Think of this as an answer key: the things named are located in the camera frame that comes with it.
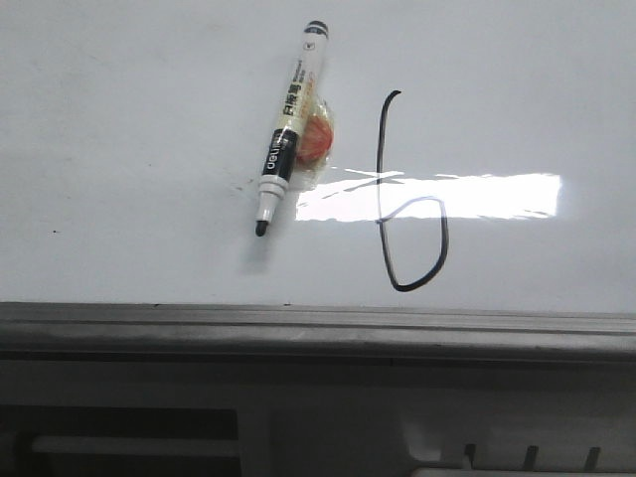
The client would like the black white whiteboard marker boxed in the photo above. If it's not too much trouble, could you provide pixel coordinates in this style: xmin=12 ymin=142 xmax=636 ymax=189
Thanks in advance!
xmin=255 ymin=20 xmax=329 ymax=237

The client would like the red round magnet with tape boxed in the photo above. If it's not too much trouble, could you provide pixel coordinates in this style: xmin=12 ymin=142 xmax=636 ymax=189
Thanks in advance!
xmin=291 ymin=93 xmax=335 ymax=192

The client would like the white whiteboard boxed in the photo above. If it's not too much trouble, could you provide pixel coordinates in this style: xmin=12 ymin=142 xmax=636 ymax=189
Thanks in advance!
xmin=1 ymin=1 xmax=635 ymax=313

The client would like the grey plastic base unit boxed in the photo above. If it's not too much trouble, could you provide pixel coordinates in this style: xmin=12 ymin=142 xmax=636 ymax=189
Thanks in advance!
xmin=1 ymin=360 xmax=635 ymax=476

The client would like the grey whiteboard frame rail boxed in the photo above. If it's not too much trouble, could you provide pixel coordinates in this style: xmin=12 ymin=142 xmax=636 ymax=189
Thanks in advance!
xmin=1 ymin=302 xmax=635 ymax=363

